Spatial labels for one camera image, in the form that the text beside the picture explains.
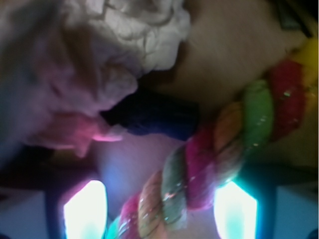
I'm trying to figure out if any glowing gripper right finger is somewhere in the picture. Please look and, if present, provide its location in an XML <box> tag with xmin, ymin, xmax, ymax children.
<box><xmin>214</xmin><ymin>180</ymin><xmax>276</xmax><ymax>239</ymax></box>

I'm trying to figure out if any multicolored twisted rope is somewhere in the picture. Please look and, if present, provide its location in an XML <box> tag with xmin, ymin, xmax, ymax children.
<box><xmin>106</xmin><ymin>37</ymin><xmax>319</xmax><ymax>239</ymax></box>

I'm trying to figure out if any dark blue twisted rope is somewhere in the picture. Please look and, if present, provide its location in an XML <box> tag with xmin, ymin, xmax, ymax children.
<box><xmin>99</xmin><ymin>91</ymin><xmax>200</xmax><ymax>141</ymax></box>

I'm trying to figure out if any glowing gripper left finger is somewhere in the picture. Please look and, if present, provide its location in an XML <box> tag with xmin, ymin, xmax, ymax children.
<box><xmin>44</xmin><ymin>180</ymin><xmax>109</xmax><ymax>239</ymax></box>

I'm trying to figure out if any crumpled white cloth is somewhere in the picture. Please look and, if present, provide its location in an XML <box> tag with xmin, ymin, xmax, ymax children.
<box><xmin>0</xmin><ymin>0</ymin><xmax>190</xmax><ymax>159</ymax></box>

